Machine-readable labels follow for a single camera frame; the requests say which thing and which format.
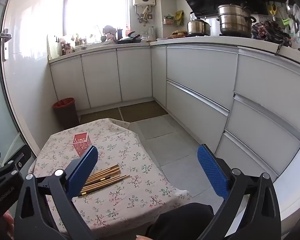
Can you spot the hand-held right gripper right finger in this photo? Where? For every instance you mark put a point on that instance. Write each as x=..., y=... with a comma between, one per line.
x=212, y=172

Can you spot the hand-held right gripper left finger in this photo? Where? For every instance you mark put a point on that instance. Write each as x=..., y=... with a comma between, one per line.
x=83, y=170

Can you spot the pile of chopsticks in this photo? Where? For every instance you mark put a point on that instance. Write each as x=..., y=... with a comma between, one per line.
x=102, y=180

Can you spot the pink perforated plastic holder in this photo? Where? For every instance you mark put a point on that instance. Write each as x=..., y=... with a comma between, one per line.
x=80, y=142

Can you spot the person's left hand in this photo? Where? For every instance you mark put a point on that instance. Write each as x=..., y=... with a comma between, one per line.
x=8, y=223

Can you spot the floral tablecloth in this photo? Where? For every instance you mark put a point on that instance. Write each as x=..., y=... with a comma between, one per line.
x=130, y=200

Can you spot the frosted glass door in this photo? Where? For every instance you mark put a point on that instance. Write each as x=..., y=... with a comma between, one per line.
x=0, y=100

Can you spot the person's black trouser leg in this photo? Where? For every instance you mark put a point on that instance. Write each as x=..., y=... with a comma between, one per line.
x=180, y=220

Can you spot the red-brown trash bin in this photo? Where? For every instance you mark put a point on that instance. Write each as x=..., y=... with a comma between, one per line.
x=65, y=115

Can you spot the brown floor mat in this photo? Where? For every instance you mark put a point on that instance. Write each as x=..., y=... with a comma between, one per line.
x=140, y=110

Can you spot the white kitchen cabinets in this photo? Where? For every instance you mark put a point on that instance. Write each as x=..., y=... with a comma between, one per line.
x=195, y=75

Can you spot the white countertop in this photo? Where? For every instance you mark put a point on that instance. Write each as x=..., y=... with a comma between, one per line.
x=190, y=41

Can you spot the black frying pan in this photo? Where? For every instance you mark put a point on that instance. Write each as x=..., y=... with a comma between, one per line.
x=128, y=39

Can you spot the woven basket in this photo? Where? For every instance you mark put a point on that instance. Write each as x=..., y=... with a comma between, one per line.
x=179, y=33

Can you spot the steel kettle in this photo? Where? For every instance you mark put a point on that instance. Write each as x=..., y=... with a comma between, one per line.
x=198, y=26

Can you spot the colourful patterned cloth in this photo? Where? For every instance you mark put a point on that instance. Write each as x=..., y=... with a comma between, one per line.
x=270, y=32

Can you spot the clear electric kettle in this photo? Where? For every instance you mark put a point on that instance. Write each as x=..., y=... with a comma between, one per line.
x=151, y=33

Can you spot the steel steamer pot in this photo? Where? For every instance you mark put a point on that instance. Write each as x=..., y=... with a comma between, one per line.
x=235, y=20

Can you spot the yellow hanging packet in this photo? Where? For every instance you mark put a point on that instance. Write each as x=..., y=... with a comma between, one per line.
x=179, y=17

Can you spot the kitchen window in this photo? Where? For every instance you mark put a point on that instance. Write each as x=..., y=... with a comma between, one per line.
x=97, y=7

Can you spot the clear plastic bag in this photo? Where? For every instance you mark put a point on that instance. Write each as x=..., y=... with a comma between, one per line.
x=295, y=22

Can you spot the yellow scissors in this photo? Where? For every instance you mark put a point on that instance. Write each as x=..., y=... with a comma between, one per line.
x=272, y=8

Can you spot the wall-mounted basket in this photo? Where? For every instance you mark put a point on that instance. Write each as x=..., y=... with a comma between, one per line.
x=168, y=20

